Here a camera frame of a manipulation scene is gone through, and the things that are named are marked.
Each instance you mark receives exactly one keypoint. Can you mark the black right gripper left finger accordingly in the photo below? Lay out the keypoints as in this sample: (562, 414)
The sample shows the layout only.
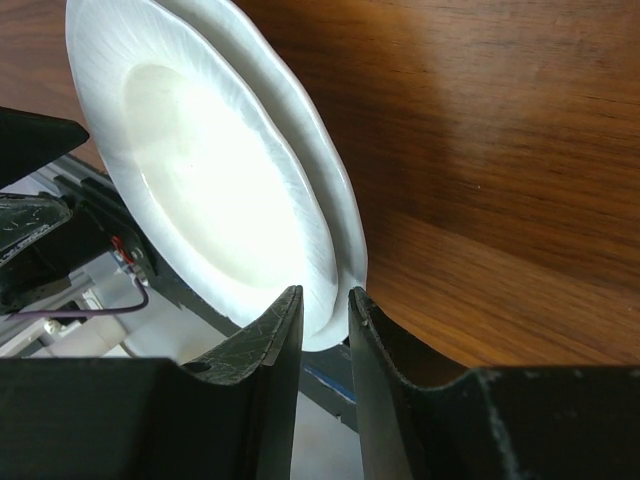
(229, 414)

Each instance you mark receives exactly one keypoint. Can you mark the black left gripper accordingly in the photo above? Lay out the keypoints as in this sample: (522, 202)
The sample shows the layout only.
(45, 238)

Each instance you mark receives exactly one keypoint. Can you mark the white scalloped deep plate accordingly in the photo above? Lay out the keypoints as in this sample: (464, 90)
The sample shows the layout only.
(200, 165)

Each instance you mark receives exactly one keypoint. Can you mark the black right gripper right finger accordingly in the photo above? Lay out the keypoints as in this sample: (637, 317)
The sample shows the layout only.
(571, 422)

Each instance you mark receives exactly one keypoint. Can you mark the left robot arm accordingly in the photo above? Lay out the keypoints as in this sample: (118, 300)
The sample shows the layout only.
(78, 276)

